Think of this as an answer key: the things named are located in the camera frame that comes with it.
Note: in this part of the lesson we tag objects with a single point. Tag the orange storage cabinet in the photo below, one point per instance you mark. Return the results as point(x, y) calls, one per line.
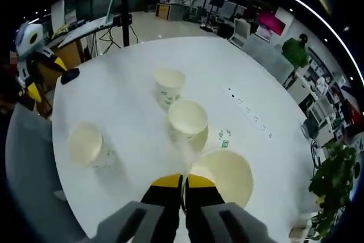
point(163, 12)

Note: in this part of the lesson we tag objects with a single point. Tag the brown wooden cabinet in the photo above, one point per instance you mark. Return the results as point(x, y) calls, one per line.
point(74, 52)

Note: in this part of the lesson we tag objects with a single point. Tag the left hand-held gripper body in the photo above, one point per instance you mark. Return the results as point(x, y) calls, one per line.
point(29, 41)

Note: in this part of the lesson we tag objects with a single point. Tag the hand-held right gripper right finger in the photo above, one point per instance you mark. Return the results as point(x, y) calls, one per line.
point(221, 220)

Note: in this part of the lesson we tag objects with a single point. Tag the white office chair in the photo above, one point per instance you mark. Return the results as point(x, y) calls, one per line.
point(240, 31)

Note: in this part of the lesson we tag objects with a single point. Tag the magenta wall display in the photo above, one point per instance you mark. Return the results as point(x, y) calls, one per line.
point(270, 22)

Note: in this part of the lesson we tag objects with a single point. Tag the small black device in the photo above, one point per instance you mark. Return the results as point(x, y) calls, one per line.
point(70, 76)

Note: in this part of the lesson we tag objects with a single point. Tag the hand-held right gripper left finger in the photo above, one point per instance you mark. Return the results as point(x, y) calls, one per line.
point(142, 220)

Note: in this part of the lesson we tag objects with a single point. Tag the black tripod stand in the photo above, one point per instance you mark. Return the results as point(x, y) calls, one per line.
point(126, 12)

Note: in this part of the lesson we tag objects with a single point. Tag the white storage shelf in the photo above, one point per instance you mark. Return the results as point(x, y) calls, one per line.
point(321, 92)

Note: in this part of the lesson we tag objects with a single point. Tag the black monitor on stand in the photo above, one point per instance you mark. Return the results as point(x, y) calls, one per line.
point(216, 2)

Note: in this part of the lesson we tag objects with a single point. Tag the green potted plant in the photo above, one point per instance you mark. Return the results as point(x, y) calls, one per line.
point(335, 174)

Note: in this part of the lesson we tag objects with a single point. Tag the white table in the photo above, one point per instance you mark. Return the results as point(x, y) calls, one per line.
point(128, 106)

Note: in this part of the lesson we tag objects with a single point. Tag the dark grey rounded object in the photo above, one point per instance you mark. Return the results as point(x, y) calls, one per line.
point(310, 129)

